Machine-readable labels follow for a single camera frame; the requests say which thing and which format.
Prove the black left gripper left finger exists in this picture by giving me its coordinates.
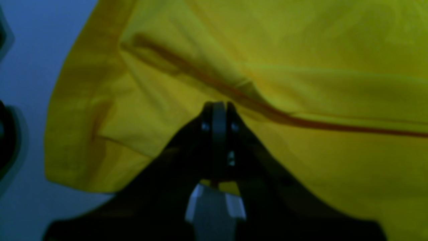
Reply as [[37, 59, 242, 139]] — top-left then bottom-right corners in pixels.
[[43, 102, 214, 241]]

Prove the orange yellow T-shirt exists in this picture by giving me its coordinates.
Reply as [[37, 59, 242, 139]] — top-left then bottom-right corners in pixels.
[[44, 0, 428, 241]]

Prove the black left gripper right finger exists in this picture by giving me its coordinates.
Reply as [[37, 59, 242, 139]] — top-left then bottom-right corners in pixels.
[[225, 102, 387, 241]]

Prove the black computer mouse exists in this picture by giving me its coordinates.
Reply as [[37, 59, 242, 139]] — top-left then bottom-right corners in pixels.
[[0, 101, 21, 180]]

